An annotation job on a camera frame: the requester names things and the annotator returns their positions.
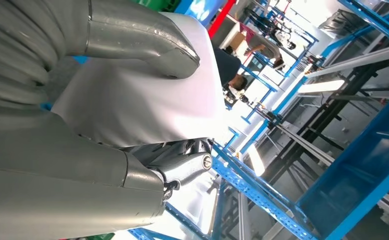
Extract ceiling light panel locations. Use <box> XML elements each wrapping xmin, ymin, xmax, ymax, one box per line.
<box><xmin>246</xmin><ymin>144</ymin><xmax>267</xmax><ymax>178</ymax></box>
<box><xmin>297</xmin><ymin>79</ymin><xmax>347</xmax><ymax>95</ymax></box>

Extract person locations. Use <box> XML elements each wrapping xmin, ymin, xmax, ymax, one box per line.
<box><xmin>212</xmin><ymin>46</ymin><xmax>249</xmax><ymax>92</ymax></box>
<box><xmin>243</xmin><ymin>33</ymin><xmax>286</xmax><ymax>70</ymax></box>

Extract green plastic crate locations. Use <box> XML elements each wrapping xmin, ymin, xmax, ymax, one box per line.
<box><xmin>130</xmin><ymin>0</ymin><xmax>189</xmax><ymax>13</ymax></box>

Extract red barrier tape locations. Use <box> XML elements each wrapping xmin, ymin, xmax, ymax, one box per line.
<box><xmin>207</xmin><ymin>0</ymin><xmax>237</xmax><ymax>40</ymax></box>

